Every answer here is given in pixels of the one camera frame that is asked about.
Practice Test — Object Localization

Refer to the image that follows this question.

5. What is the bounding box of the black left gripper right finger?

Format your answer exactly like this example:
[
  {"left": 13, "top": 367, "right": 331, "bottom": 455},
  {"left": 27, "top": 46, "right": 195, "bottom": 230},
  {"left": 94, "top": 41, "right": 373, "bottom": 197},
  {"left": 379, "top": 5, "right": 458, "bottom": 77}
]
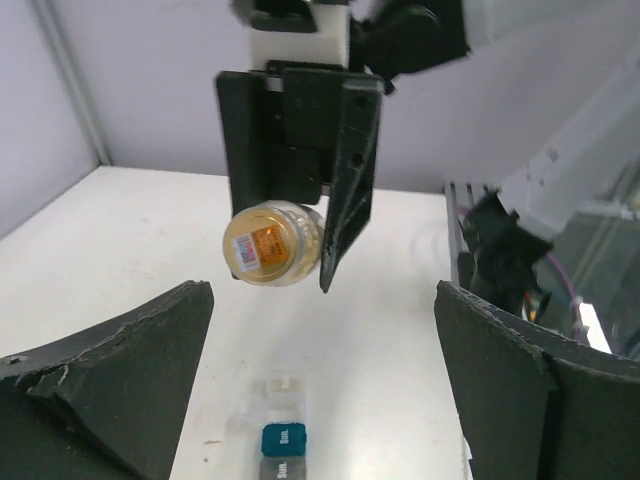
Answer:
[{"left": 434, "top": 281, "right": 639, "bottom": 479}]

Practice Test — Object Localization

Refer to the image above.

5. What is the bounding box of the aluminium mounting rail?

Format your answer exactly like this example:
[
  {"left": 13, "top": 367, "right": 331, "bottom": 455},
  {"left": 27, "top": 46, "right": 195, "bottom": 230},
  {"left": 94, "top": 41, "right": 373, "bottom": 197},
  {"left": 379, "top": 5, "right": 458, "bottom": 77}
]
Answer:
[{"left": 443, "top": 181, "right": 492, "bottom": 289}]

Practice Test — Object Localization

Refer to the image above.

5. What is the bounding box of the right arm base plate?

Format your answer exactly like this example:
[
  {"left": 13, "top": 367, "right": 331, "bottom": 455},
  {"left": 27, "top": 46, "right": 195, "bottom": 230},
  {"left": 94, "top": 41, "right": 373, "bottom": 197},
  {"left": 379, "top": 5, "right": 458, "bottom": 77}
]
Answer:
[{"left": 461, "top": 190, "right": 552, "bottom": 323}]

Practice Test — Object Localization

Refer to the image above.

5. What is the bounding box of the clear bottle gold cap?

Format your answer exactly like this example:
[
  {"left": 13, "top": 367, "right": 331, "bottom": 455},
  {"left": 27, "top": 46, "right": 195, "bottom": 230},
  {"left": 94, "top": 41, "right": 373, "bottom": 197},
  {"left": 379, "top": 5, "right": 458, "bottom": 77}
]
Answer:
[{"left": 222, "top": 200, "right": 325, "bottom": 287}]

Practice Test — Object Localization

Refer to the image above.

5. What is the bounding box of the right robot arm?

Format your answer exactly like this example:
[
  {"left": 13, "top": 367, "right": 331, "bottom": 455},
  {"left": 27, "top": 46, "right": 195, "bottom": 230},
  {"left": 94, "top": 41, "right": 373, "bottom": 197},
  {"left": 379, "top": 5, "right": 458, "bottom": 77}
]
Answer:
[{"left": 214, "top": 1, "right": 639, "bottom": 290}]

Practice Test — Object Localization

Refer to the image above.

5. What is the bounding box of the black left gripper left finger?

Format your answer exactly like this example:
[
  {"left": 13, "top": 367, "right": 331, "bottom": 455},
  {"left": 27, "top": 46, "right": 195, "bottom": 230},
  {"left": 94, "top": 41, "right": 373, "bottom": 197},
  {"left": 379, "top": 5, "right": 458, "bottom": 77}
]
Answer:
[{"left": 1, "top": 281, "right": 214, "bottom": 479}]

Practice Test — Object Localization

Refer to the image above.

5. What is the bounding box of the weekly pill organizer strip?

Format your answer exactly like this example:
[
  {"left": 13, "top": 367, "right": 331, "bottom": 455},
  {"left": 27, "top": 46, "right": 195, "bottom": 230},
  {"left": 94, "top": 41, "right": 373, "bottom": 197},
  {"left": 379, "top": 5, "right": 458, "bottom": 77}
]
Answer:
[{"left": 224, "top": 369, "right": 308, "bottom": 479}]

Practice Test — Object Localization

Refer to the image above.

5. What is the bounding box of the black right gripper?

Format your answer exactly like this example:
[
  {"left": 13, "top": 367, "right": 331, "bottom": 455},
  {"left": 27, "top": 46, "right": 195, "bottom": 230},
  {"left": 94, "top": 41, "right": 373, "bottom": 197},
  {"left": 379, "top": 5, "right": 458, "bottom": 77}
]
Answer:
[{"left": 215, "top": 1, "right": 470, "bottom": 292}]

